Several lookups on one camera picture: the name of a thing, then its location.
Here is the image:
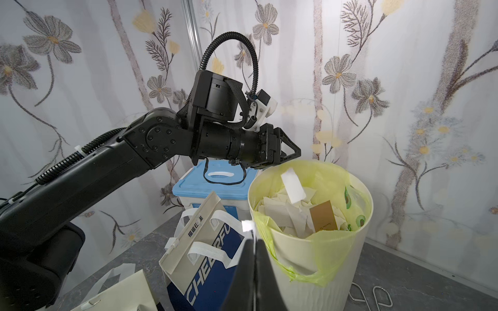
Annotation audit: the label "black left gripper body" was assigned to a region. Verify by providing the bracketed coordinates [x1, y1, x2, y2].
[258, 123, 282, 167]

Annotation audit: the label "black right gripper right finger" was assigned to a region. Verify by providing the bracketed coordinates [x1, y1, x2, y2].
[254, 240, 287, 311]

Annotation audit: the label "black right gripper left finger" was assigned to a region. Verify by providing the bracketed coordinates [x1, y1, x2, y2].
[221, 239, 255, 311]

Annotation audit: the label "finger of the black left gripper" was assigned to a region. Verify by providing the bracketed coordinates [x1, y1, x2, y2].
[268, 150, 301, 167]
[278, 128, 301, 154]

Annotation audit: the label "navy takeout bag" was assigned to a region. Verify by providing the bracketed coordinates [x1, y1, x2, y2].
[159, 192, 252, 310]

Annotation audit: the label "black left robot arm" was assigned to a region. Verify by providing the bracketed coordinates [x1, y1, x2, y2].
[1, 32, 301, 310]

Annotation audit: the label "white box with blue lid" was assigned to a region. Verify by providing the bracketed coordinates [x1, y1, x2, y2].
[172, 160, 258, 220]

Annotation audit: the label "white round trash bin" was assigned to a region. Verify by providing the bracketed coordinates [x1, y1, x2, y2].
[248, 160, 374, 310]

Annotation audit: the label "brown cardboard piece in bin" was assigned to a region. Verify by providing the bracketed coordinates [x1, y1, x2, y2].
[309, 201, 338, 232]

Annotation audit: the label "yellow-green bin liner bag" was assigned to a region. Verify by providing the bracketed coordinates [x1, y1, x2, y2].
[248, 160, 374, 286]

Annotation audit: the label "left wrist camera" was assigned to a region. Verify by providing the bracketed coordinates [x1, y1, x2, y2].
[244, 89, 278, 132]

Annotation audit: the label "metal wire tongs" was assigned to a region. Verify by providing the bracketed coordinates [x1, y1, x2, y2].
[348, 281, 394, 311]

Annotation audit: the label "navy bag with white handles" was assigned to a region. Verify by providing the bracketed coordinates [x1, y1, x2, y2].
[74, 263, 158, 311]

